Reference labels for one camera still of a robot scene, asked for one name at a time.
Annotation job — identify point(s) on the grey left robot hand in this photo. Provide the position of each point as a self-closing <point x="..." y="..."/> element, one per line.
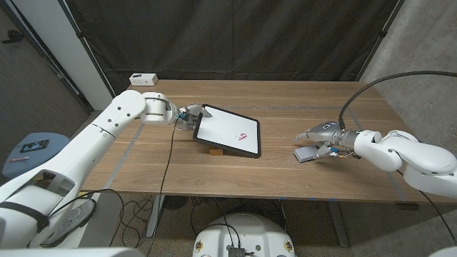
<point x="189" y="116"/>

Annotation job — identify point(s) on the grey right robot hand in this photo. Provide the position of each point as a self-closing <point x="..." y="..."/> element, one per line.
<point x="332" y="133"/>

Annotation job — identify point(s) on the grey whiteboard eraser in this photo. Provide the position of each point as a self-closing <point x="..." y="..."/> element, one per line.
<point x="303" y="154"/>

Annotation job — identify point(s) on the small black-framed whiteboard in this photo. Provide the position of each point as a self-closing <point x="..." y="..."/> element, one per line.
<point x="228" y="130"/>

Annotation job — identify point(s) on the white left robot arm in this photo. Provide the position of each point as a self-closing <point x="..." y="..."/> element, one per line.
<point x="89" y="146"/>

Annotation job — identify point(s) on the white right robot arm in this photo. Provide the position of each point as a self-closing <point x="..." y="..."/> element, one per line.
<point x="421" y="160"/>

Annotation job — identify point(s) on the small wooden block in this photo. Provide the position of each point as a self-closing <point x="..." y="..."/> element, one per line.
<point x="216" y="152"/>

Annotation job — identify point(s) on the white power strip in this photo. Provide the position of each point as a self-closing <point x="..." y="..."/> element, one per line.
<point x="143" y="79"/>

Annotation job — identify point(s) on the black round floor object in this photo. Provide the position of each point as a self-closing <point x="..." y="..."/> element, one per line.
<point x="176" y="202"/>

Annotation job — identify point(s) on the black backdrop curtain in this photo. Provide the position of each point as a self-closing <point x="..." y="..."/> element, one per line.
<point x="232" y="35"/>

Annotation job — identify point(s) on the grey table leg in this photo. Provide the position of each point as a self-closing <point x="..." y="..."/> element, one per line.
<point x="337" y="225"/>

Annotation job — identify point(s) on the white table leg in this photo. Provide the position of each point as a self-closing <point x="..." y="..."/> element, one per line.
<point x="155" y="217"/>

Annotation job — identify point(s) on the black backdrop stand pole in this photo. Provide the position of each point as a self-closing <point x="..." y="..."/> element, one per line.
<point x="85" y="46"/>
<point x="382" y="34"/>

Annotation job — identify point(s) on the white robot torso base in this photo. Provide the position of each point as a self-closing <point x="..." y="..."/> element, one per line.
<point x="250" y="232"/>

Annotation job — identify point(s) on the grey electronics box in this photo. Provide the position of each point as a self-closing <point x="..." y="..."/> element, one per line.
<point x="236" y="251"/>

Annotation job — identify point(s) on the grey sneaker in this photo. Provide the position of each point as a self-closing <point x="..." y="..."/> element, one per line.
<point x="78" y="217"/>

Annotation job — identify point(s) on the black phone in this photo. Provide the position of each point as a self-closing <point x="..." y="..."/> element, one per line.
<point x="34" y="145"/>

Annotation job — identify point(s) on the blue-grey stool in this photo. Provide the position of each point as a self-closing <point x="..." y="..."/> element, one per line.
<point x="39" y="166"/>

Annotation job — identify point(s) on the red pen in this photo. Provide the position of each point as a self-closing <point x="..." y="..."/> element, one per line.
<point x="18" y="159"/>

